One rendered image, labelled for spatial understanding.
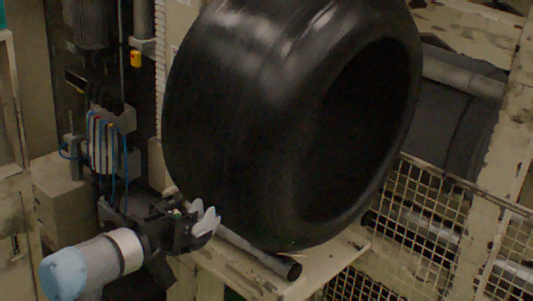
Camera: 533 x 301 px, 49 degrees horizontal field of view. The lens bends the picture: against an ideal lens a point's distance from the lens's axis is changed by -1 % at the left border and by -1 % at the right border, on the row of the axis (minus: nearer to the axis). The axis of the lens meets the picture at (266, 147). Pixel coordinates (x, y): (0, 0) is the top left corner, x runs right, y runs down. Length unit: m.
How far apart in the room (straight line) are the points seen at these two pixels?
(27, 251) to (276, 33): 1.03
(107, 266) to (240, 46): 0.43
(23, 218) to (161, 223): 0.73
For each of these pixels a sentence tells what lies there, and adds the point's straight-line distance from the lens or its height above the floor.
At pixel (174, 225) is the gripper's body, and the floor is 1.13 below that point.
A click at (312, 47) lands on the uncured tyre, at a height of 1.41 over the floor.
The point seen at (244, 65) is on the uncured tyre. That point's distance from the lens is 1.02.
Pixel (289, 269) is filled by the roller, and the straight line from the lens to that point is 1.27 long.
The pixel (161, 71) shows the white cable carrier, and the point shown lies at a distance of 1.48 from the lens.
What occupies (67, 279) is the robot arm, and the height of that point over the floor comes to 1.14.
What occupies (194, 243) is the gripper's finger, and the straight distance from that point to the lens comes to 1.07.
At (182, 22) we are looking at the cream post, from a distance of 1.36.
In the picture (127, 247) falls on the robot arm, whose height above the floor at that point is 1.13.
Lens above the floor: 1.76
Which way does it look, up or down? 30 degrees down
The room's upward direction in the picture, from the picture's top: 5 degrees clockwise
